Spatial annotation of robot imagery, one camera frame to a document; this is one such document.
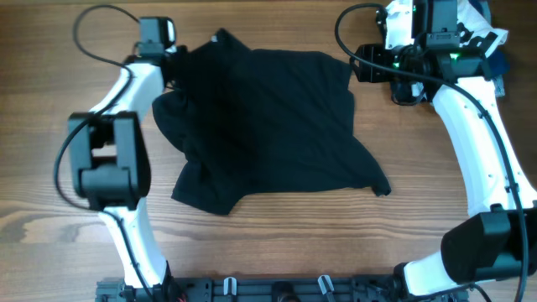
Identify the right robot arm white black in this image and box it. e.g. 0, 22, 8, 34
350, 44, 536, 301

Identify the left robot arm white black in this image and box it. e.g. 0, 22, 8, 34
60, 44, 180, 301

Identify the white t-shirt black lettering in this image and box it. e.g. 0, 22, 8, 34
457, 0, 508, 57

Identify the navy blue folded garment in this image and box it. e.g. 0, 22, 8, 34
469, 0, 510, 77

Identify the grey denim folded garment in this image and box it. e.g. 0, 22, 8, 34
493, 75, 505, 98

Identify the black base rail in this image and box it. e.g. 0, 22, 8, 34
95, 275, 469, 302

